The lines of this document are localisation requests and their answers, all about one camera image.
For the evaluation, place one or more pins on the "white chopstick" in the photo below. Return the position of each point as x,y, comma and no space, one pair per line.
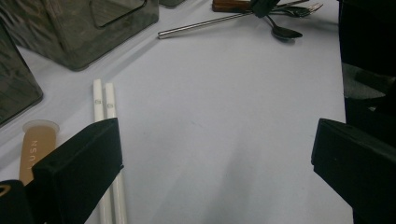
109,99
98,99

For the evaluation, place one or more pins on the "dark metal spoon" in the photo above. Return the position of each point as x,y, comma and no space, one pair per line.
285,32

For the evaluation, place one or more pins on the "dark transparent plastic bin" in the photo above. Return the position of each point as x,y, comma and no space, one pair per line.
77,40
15,87
171,2

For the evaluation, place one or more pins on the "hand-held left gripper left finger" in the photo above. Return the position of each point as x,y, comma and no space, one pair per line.
77,174

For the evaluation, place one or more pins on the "white table cover board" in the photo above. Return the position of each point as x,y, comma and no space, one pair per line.
218,124

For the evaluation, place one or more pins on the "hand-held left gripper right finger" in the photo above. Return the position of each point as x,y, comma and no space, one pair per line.
358,174

